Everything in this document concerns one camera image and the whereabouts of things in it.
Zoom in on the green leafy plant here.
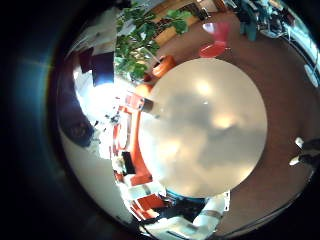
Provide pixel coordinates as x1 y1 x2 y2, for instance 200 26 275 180
113 2 194 81

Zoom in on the orange plant pot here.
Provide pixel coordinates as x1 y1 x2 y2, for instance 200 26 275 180
151 54 178 79

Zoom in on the teal mesh panel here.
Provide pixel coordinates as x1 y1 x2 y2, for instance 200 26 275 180
165 189 206 202

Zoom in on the red chair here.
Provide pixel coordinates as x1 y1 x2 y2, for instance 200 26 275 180
198 21 232 59

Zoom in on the person in dark blue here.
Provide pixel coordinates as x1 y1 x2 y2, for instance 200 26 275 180
58 71 97 148

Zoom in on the teal cabinet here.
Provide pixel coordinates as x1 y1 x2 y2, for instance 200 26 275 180
238 1 264 43

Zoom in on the dark purple panel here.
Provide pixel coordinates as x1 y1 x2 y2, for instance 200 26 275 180
78 48 116 88

